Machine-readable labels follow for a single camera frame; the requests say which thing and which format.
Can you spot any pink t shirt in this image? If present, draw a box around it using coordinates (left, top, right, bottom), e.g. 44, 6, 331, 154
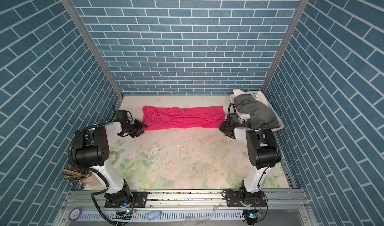
143, 106, 225, 131

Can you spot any white plastic laundry basket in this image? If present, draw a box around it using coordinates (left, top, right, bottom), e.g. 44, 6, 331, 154
230, 89, 284, 132

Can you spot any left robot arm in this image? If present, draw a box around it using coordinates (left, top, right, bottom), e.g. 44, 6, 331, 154
68, 110, 148, 208

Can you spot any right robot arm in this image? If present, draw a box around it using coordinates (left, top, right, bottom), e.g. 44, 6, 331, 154
219, 119, 281, 208

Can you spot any white adhesive tape roll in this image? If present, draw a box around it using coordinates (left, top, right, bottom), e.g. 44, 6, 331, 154
109, 152, 120, 167

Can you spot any grey t shirt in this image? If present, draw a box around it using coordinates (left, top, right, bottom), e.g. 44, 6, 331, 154
234, 94, 279, 130

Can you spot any bundle of coloured pencils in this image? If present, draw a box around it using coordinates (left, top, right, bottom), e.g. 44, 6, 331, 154
60, 162, 90, 184

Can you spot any left green circuit board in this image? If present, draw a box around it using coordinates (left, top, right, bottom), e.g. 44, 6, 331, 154
113, 210, 133, 221

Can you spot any green circuit board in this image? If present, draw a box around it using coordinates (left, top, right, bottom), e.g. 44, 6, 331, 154
242, 210, 260, 226
113, 210, 133, 221

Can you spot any right green circuit board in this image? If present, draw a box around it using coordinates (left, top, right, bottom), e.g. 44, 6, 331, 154
242, 210, 260, 226

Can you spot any purple tape roll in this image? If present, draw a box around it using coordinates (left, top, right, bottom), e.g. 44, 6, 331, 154
68, 207, 83, 222

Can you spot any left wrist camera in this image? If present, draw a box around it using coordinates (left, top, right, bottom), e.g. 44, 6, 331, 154
114, 110, 133, 124

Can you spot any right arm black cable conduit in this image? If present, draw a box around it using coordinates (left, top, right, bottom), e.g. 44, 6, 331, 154
226, 102, 241, 122

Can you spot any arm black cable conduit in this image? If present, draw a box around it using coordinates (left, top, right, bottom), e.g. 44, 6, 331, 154
67, 104, 130, 226
226, 102, 241, 122

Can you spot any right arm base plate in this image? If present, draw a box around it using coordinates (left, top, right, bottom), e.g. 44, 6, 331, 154
221, 189, 267, 208

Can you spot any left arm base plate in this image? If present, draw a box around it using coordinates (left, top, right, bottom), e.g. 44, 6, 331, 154
105, 192, 149, 209

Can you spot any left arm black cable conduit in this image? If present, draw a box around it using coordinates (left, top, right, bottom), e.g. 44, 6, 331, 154
67, 104, 130, 226

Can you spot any aluminium mounting rail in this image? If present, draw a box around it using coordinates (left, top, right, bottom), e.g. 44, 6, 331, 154
61, 188, 310, 211

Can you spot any white slotted cable duct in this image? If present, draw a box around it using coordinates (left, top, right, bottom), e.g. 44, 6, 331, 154
71, 210, 250, 222

